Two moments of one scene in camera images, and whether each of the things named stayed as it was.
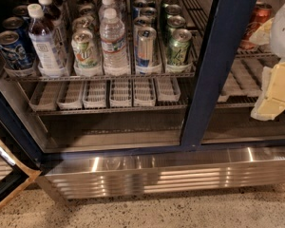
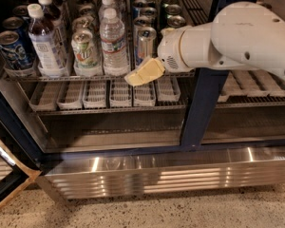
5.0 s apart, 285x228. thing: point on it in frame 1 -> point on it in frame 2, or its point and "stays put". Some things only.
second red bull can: (141, 22) stays put
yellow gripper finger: (262, 35) -> (168, 29)
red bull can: (145, 47) stays put
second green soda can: (174, 23) stays put
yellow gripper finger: (277, 91) -> (151, 70)
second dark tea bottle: (53, 15) stays put
